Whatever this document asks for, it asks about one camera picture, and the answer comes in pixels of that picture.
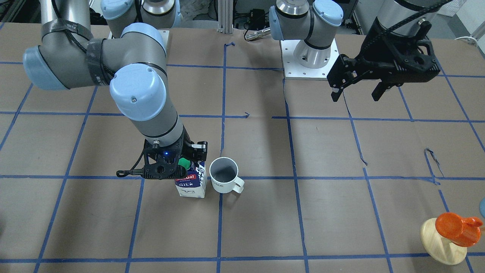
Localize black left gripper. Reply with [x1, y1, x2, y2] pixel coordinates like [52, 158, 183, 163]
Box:
[327, 19, 435, 102]

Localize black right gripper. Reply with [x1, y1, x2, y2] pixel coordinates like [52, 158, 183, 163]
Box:
[141, 140, 208, 180]

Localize blue white milk carton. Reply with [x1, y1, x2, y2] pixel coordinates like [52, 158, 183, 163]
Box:
[175, 158, 207, 198]

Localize white mug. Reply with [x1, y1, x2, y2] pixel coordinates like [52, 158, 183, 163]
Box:
[209, 157, 244, 194]

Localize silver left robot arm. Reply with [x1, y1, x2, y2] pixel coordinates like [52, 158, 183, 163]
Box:
[269, 0, 447, 102]

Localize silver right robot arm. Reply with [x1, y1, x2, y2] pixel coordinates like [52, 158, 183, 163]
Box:
[23, 0, 208, 180]

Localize orange mug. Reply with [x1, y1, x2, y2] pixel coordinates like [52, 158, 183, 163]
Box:
[435, 212, 483, 247]

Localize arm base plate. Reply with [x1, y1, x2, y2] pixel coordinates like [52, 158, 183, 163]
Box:
[280, 39, 339, 81]

